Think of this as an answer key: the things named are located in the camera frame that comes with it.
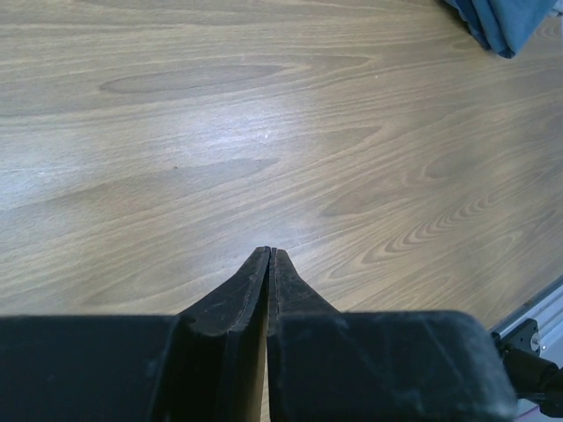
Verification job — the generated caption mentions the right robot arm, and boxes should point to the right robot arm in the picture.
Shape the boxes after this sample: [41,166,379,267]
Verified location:
[492,319,562,418]

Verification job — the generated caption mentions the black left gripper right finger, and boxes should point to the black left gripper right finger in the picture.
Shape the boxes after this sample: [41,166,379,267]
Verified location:
[267,248,339,421]

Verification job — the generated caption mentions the aluminium frame rail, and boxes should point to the aluminium frame rail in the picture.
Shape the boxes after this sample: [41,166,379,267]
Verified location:
[490,276,562,356]

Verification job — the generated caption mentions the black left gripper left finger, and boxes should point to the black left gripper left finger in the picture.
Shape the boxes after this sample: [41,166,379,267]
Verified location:
[175,247,269,421]

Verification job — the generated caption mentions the blue printed tank top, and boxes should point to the blue printed tank top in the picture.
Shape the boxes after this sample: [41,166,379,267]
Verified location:
[444,0,562,59]

